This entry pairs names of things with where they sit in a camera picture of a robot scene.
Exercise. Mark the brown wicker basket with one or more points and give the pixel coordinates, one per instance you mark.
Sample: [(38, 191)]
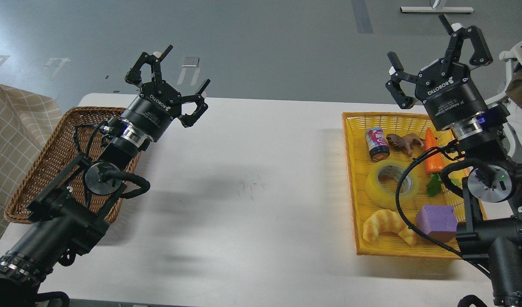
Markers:
[(57, 152)]

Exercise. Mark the white stand base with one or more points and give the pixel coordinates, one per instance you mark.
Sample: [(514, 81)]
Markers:
[(437, 6)]

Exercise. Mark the orange toy carrot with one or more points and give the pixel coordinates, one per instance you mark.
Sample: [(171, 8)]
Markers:
[(433, 165)]

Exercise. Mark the small soda can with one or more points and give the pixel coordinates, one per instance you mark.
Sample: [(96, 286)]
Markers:
[(378, 147)]

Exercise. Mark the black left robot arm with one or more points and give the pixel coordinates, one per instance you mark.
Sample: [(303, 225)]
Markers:
[(69, 214)]

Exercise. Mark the yellow plastic basket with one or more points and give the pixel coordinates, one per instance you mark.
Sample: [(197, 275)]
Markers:
[(359, 165)]

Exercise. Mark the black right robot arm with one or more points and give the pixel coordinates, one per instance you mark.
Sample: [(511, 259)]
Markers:
[(482, 174)]

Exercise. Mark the brown toy frog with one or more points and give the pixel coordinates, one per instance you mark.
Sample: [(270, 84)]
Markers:
[(405, 143)]

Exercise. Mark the beige checkered cloth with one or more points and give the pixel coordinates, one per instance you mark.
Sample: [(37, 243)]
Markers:
[(26, 122)]

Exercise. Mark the white office chair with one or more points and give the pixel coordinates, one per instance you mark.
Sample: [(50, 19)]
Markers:
[(510, 61)]

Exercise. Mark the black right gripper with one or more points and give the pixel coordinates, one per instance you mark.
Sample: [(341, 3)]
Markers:
[(452, 96)]

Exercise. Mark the purple foam block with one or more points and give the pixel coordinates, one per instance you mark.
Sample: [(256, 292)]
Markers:
[(438, 222)]

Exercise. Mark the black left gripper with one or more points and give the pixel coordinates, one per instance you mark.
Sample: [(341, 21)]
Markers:
[(153, 108)]

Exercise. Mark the toy croissant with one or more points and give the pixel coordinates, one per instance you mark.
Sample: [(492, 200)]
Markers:
[(385, 220)]

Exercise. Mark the yellow tape roll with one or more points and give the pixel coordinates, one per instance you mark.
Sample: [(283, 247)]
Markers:
[(385, 179)]

